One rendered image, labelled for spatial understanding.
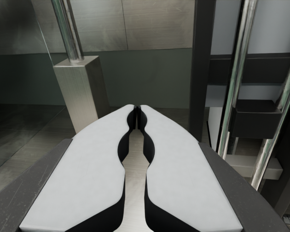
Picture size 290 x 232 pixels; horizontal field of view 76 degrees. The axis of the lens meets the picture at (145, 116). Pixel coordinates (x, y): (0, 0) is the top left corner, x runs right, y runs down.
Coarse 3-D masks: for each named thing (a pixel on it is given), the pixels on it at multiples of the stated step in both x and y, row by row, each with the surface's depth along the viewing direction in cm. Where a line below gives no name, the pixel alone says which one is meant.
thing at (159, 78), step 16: (176, 48) 64; (112, 64) 72; (128, 64) 71; (144, 64) 69; (160, 64) 68; (176, 64) 67; (112, 80) 75; (128, 80) 74; (144, 80) 73; (160, 80) 71; (176, 80) 70; (112, 96) 80; (128, 96) 78; (144, 96) 77; (160, 96) 75; (176, 96) 74
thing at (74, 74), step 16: (64, 0) 41; (64, 16) 42; (64, 32) 44; (80, 48) 47; (64, 64) 47; (80, 64) 46; (96, 64) 50; (64, 80) 48; (80, 80) 47; (96, 80) 51; (64, 96) 51; (80, 96) 50; (96, 96) 51; (80, 112) 53; (96, 112) 52; (80, 128) 56
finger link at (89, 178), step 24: (120, 120) 10; (72, 144) 8; (96, 144) 8; (120, 144) 8; (72, 168) 7; (96, 168) 7; (120, 168) 7; (48, 192) 6; (72, 192) 6; (96, 192) 6; (120, 192) 6; (48, 216) 5; (72, 216) 5; (96, 216) 6; (120, 216) 6
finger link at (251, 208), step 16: (208, 160) 8; (224, 160) 8; (224, 176) 7; (240, 176) 7; (224, 192) 6; (240, 192) 6; (256, 192) 6; (240, 208) 6; (256, 208) 6; (272, 208) 6; (256, 224) 5; (272, 224) 5
